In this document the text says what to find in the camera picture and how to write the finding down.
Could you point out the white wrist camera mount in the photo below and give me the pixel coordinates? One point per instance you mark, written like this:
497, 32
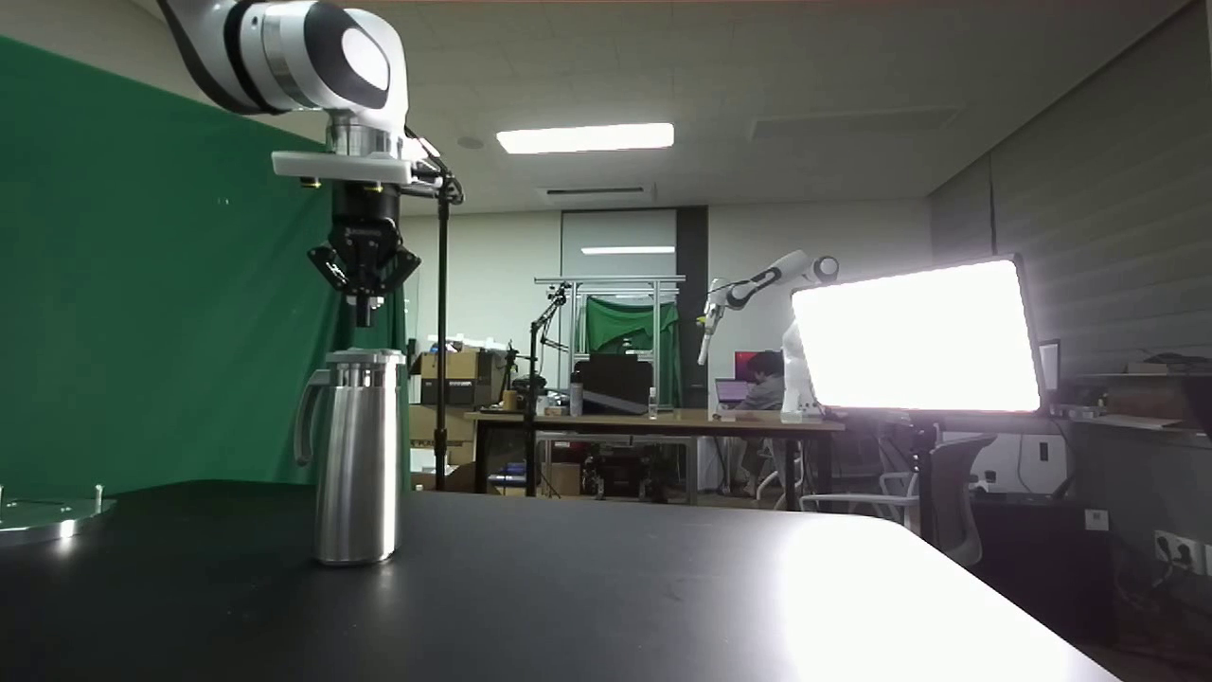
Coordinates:
353, 168

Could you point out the steel thermos flask lid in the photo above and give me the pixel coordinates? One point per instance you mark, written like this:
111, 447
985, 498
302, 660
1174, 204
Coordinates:
367, 358

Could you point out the large rectangular ceiling light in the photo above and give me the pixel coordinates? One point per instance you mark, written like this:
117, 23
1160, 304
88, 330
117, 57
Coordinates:
584, 138

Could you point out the stainless steel thermos flask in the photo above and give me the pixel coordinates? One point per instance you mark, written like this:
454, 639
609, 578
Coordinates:
357, 469

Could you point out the ceiling air vent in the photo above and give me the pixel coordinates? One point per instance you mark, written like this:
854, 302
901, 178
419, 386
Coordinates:
597, 196

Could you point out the dark monitor with red screen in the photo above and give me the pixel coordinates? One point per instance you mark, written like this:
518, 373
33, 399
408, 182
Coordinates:
761, 365

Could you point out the small green background screen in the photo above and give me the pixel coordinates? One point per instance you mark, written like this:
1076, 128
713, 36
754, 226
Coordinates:
627, 328

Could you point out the wooden background table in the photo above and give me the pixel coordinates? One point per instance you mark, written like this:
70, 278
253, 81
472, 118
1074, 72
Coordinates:
658, 426

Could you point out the green backdrop cloth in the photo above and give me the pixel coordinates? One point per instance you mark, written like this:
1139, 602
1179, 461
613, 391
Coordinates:
164, 328

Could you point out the black backdrop stand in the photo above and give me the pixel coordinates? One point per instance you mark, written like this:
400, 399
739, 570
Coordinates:
440, 328

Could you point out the cardboard box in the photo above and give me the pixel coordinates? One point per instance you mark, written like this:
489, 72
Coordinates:
459, 373

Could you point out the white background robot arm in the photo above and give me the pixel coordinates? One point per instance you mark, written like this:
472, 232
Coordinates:
761, 286

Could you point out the white wall power outlet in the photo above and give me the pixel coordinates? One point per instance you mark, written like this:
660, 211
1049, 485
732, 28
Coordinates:
1179, 550

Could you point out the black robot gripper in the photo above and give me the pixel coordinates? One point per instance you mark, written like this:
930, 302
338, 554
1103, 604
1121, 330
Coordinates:
367, 249

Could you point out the bright LED light panel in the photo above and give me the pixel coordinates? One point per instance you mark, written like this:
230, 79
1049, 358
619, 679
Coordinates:
917, 336

